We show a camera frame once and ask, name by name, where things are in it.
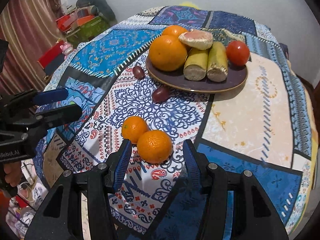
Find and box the small tangerine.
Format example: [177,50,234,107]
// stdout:
[121,116,149,145]
[137,130,173,164]

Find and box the dark red grape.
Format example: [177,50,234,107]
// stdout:
[152,87,170,103]
[132,66,145,80]

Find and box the dark purple ceramic plate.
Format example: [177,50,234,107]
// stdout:
[145,55,249,94]

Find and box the large orange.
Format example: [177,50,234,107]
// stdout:
[149,35,188,72]

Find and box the yellow sugarcane piece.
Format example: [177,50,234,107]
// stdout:
[183,48,209,81]
[207,41,228,82]

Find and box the medium orange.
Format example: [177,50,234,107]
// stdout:
[162,25,188,38]

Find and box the red tomato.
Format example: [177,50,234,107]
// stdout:
[226,41,250,66]

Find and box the peeled pomelo piece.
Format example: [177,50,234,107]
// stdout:
[178,29,213,50]

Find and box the left hand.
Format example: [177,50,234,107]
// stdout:
[3,161,22,187]

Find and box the red box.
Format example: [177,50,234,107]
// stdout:
[37,40,64,69]

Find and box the striped brown curtain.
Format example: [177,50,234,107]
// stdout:
[1,0,62,94]

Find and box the green storage box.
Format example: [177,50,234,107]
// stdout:
[66,16,110,48]

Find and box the patchwork patterned tablecloth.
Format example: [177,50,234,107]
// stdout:
[34,6,318,236]

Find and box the grey plush toy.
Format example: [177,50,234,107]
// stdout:
[76,0,116,22]

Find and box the yellow chair back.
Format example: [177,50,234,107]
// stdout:
[180,2,199,9]

